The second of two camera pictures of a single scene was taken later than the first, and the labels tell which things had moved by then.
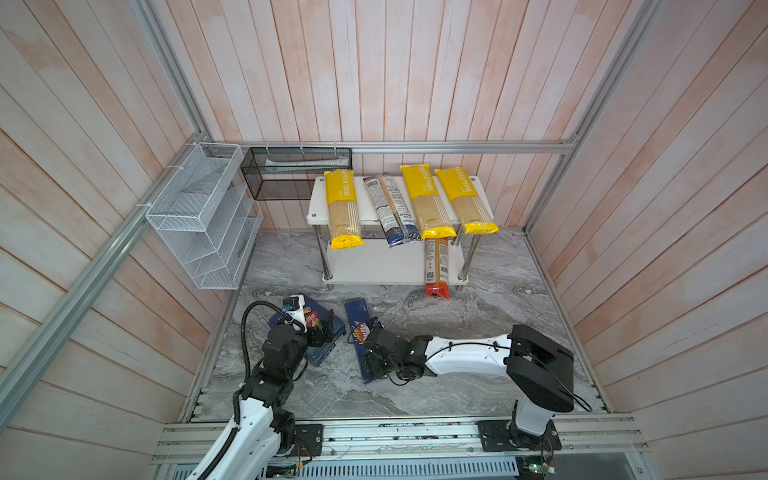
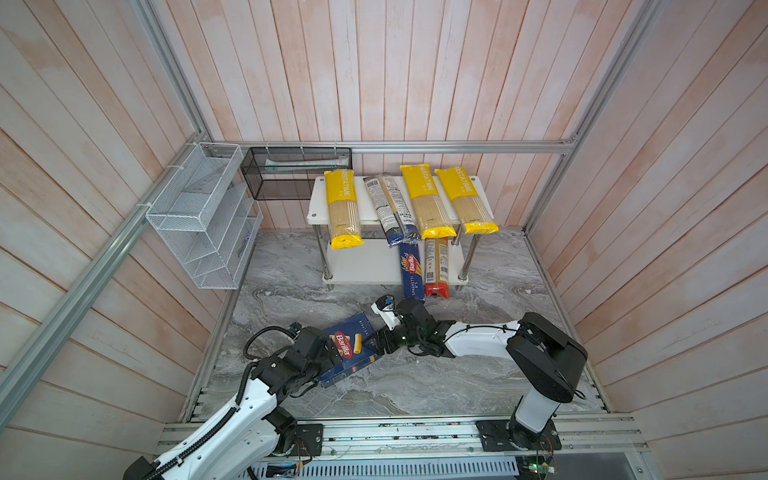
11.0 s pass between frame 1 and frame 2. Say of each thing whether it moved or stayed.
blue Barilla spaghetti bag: moved
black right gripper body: moved
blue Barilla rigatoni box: moved
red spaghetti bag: stayed
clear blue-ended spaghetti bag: stayed
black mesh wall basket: stayed
